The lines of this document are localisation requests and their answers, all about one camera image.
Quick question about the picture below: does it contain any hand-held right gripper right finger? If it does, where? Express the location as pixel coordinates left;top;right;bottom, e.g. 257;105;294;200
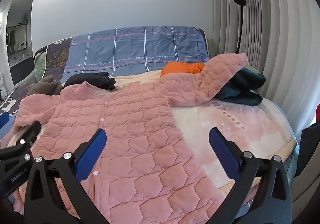
208;127;293;224

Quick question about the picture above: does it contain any pink fleece blanket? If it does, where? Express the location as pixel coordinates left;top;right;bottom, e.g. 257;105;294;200
6;70;298;224

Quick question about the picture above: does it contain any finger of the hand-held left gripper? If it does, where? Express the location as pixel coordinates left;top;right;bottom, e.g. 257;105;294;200
0;121;42;164

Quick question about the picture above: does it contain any pink quilted jacket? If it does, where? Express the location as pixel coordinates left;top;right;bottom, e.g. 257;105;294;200
12;53;248;224

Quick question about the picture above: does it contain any blue plaid quilt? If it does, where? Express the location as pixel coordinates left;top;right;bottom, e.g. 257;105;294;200
63;25;210;75

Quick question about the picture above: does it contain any arched wall mirror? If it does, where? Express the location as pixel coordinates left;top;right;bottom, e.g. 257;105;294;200
0;0;35;89

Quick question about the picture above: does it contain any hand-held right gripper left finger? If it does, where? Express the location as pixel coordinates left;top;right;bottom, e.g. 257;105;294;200
24;129;111;224

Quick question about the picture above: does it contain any brown fleece garment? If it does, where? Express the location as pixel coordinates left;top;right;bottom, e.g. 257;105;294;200
26;75;64;96

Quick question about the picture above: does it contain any orange puffer jacket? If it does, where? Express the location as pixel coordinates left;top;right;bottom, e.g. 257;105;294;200
160;62;206;77

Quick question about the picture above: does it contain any black floor lamp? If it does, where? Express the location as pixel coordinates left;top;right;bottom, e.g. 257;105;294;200
233;0;247;54

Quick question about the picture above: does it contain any black folded garment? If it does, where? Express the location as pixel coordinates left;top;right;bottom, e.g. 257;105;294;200
64;71;116;91

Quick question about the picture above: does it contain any grey pleated curtain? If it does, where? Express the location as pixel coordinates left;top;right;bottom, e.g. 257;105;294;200
211;0;320;139

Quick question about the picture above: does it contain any green striped pillow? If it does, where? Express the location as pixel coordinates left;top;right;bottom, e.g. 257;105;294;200
34;46;48;83

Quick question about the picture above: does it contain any dark green garment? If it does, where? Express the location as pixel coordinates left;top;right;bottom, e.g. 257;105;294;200
216;65;266;106

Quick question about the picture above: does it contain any dark hanging garment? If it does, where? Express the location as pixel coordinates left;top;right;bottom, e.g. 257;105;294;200
295;120;320;178

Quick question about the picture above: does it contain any dark floral pillow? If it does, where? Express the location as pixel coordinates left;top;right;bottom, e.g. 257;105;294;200
0;37;73;119

